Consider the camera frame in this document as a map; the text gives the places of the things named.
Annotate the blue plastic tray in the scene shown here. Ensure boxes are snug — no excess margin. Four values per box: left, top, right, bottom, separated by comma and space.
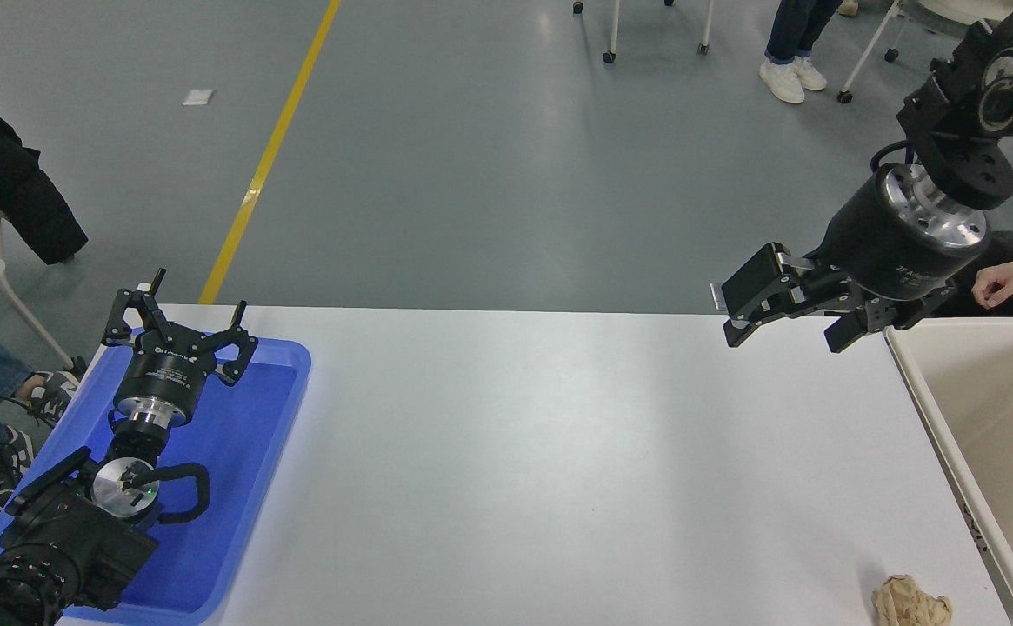
0, 329, 312, 626

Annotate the large pale plastic bin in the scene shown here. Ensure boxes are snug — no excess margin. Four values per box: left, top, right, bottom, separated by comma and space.
884, 317, 1013, 626

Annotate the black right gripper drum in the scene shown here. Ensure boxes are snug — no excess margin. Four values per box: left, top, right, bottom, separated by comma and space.
814, 174, 987, 303

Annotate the person's hand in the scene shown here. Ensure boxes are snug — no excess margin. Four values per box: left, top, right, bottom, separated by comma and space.
973, 258, 1013, 311

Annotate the white wheeled chair frame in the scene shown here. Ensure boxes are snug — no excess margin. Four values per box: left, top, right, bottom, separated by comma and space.
571, 0, 716, 64

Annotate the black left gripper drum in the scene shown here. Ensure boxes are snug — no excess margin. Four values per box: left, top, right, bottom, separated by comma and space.
117, 330, 217, 412

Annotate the white wheeled chair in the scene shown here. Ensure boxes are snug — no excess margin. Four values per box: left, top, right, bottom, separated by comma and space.
836, 0, 1013, 105

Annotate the tan paper ball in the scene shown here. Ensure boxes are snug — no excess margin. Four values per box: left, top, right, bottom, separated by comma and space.
871, 574, 953, 626

